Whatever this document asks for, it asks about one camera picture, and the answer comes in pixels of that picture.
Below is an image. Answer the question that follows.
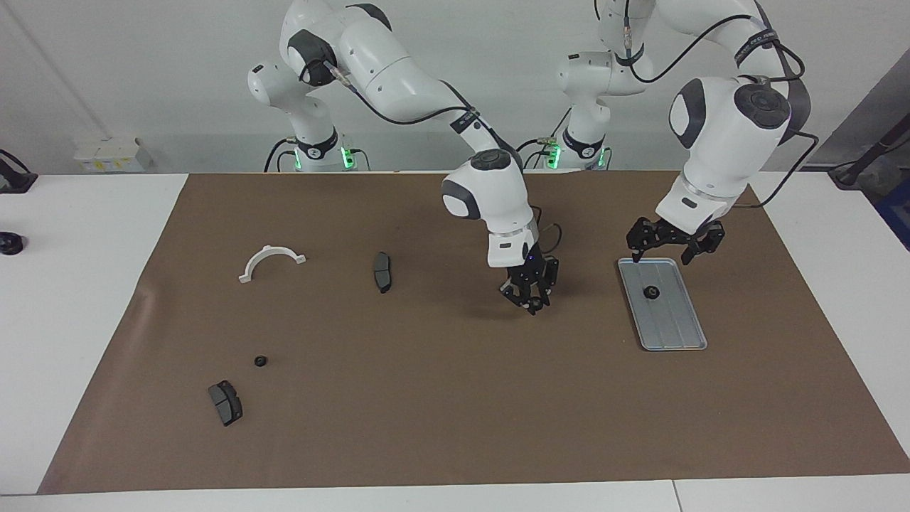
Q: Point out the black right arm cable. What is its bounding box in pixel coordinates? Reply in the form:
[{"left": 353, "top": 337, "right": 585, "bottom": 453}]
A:
[{"left": 323, "top": 60, "right": 564, "bottom": 251}]

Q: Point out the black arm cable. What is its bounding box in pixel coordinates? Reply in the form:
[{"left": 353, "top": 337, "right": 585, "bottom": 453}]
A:
[
  {"left": 323, "top": 60, "right": 564, "bottom": 251},
  {"left": 622, "top": 0, "right": 820, "bottom": 209}
]

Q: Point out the black right base cable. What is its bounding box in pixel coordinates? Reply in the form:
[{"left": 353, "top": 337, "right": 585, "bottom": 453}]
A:
[{"left": 264, "top": 139, "right": 294, "bottom": 173}]

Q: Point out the silver metal tray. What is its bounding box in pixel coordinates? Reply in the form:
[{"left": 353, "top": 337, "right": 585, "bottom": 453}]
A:
[{"left": 617, "top": 257, "right": 708, "bottom": 352}]

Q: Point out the brown table mat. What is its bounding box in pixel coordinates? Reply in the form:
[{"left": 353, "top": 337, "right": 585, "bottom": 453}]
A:
[{"left": 37, "top": 169, "right": 910, "bottom": 495}]

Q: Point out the black stand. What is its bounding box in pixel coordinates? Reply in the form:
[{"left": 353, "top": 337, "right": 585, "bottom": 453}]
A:
[{"left": 828, "top": 117, "right": 910, "bottom": 189}]

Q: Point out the white wall socket box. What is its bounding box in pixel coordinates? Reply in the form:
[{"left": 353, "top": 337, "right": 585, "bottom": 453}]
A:
[{"left": 73, "top": 139, "right": 154, "bottom": 174}]

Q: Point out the white curved plastic bracket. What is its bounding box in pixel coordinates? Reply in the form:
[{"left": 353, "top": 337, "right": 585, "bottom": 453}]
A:
[{"left": 238, "top": 245, "right": 307, "bottom": 284}]

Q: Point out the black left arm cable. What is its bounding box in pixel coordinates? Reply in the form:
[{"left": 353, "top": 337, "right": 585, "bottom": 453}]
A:
[{"left": 622, "top": 0, "right": 820, "bottom": 209}]

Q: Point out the blue box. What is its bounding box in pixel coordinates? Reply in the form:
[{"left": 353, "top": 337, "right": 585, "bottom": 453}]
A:
[{"left": 874, "top": 178, "right": 910, "bottom": 251}]

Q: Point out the black base cable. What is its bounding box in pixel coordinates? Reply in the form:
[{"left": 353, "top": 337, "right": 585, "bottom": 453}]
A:
[
  {"left": 513, "top": 128, "right": 569, "bottom": 170},
  {"left": 264, "top": 139, "right": 294, "bottom": 173}
]

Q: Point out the wide dark brake pad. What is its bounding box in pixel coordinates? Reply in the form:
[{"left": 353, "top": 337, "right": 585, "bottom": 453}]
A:
[{"left": 208, "top": 380, "right": 244, "bottom": 427}]

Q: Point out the black table clamp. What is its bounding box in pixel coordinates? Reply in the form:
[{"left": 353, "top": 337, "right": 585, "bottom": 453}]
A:
[{"left": 0, "top": 149, "right": 38, "bottom": 194}]

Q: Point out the black left base cable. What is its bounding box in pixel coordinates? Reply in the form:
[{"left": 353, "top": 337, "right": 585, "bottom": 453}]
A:
[{"left": 513, "top": 128, "right": 569, "bottom": 170}]

